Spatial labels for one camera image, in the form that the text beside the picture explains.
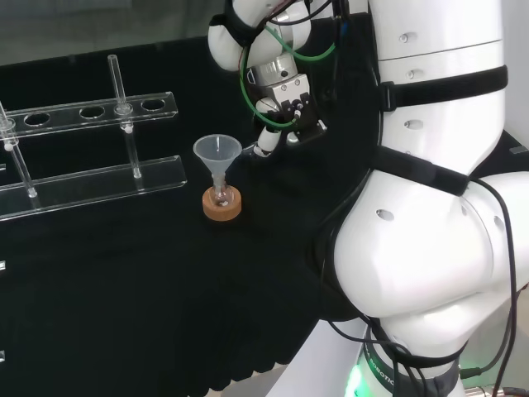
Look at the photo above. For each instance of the small glass round-bottom flask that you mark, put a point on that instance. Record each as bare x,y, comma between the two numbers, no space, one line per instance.
220,197

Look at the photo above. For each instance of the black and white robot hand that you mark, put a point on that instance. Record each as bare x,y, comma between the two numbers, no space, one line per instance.
295,93

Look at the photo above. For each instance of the black bench cloth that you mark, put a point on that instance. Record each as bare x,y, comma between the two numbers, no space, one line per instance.
124,289

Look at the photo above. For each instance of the clear plastic funnel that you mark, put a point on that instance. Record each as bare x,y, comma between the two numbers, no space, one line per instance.
217,151

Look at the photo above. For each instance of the clear glass weighing funnel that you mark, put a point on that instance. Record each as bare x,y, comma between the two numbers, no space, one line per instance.
249,146

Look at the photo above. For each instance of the clear acrylic funnel stand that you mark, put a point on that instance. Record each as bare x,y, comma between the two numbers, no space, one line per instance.
91,186

